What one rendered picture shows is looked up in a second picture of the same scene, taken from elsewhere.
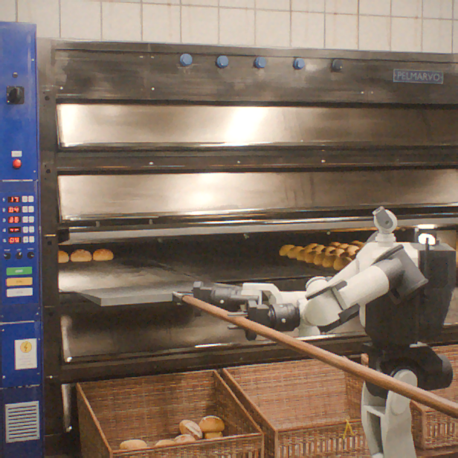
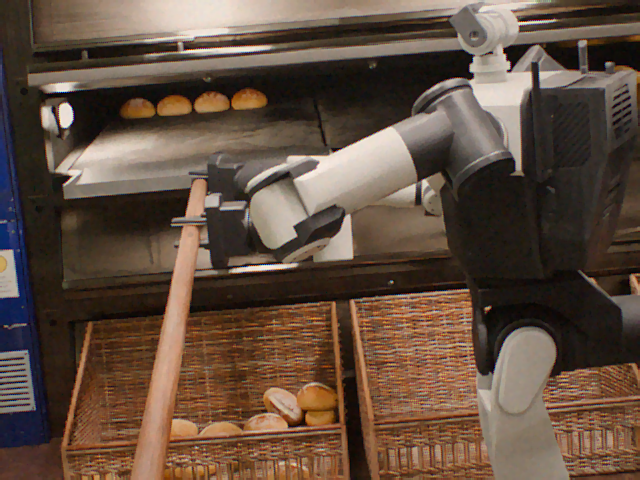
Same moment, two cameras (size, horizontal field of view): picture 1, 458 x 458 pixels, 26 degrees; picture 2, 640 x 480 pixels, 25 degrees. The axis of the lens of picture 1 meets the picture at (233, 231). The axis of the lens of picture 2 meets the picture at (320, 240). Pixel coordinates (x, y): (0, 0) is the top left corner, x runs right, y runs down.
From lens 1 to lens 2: 144 cm
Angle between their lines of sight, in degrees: 23
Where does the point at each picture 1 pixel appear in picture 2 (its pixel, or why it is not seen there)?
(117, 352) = (156, 271)
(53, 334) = (47, 241)
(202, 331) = not seen: hidden behind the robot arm
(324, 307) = (271, 213)
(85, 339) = (102, 250)
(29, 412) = (14, 367)
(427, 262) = (537, 113)
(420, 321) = (542, 233)
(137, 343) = not seen: hidden behind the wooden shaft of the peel
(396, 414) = (511, 413)
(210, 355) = (329, 277)
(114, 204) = (129, 20)
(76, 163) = not seen: outside the picture
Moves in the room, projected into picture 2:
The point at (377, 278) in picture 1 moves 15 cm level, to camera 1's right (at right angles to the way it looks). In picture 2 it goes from (384, 153) to (487, 151)
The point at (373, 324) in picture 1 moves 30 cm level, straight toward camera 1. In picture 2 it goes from (454, 238) to (366, 287)
